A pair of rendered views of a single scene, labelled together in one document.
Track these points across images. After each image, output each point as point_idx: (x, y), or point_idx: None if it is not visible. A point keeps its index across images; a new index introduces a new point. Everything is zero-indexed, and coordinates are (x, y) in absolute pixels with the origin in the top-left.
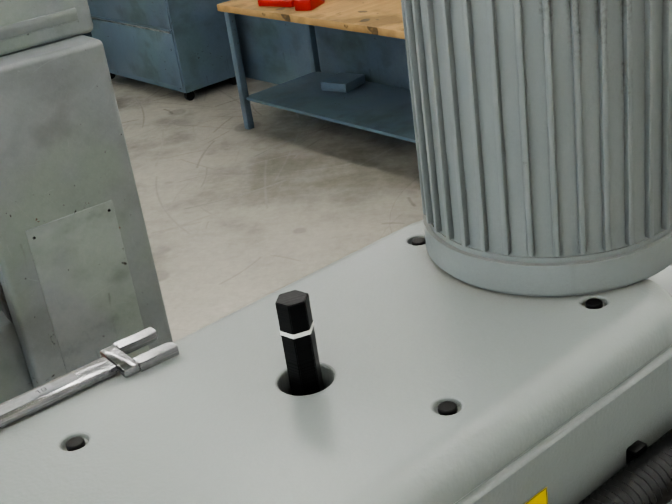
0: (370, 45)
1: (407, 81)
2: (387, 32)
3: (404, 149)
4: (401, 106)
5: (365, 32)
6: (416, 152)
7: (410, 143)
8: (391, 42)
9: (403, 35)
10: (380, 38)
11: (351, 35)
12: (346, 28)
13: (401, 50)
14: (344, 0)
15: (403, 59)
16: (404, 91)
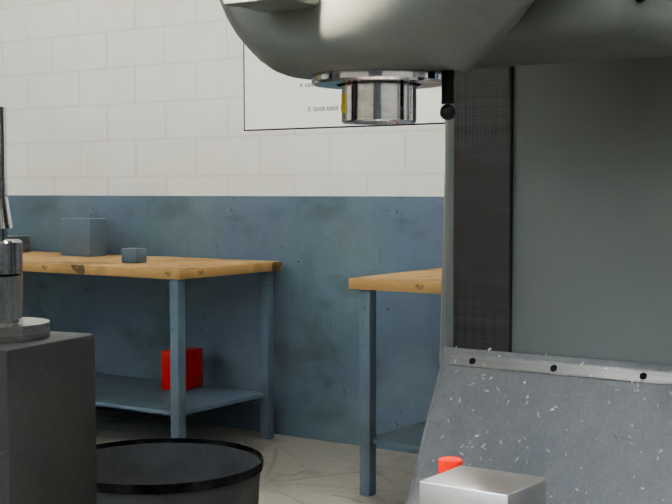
0: (62, 327)
1: (104, 368)
2: (96, 269)
3: (98, 433)
4: (98, 383)
5: (68, 272)
6: (113, 435)
7: (105, 429)
8: (89, 321)
9: (115, 271)
10: (75, 317)
11: (39, 316)
12: (44, 269)
13: (100, 330)
14: (40, 256)
15: (102, 341)
16: (101, 374)
